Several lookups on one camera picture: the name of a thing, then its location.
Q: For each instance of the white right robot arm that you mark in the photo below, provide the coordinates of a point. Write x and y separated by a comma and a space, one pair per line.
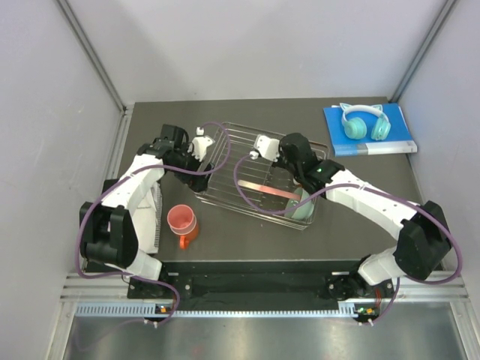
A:
419, 230

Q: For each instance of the metal wire dish rack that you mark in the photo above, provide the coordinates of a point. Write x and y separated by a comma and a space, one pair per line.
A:
231, 145

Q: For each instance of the blue book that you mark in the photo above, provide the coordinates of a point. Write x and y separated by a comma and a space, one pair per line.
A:
378, 129

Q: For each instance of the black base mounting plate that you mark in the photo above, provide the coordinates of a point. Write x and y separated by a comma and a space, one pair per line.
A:
274, 285

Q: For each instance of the cream and pink plate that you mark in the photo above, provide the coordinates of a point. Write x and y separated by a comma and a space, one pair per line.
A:
268, 190

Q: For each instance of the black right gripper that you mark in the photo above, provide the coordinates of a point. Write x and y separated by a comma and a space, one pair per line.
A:
279, 162

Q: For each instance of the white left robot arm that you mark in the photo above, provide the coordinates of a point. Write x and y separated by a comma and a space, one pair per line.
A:
120, 229

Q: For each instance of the pink plastic cup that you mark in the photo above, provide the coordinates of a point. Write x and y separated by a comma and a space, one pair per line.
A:
181, 219

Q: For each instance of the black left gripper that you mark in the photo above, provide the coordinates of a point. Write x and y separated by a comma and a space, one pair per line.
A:
196, 182

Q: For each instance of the orange mug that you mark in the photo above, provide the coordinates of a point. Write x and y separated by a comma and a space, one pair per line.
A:
187, 235

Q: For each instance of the white paper booklet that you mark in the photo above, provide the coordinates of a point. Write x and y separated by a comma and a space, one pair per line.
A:
147, 220

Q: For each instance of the mint green bowl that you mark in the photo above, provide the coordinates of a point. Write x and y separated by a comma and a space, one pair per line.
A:
305, 211

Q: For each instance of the grey slotted cable duct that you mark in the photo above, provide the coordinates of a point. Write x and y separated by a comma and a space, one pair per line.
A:
151, 310

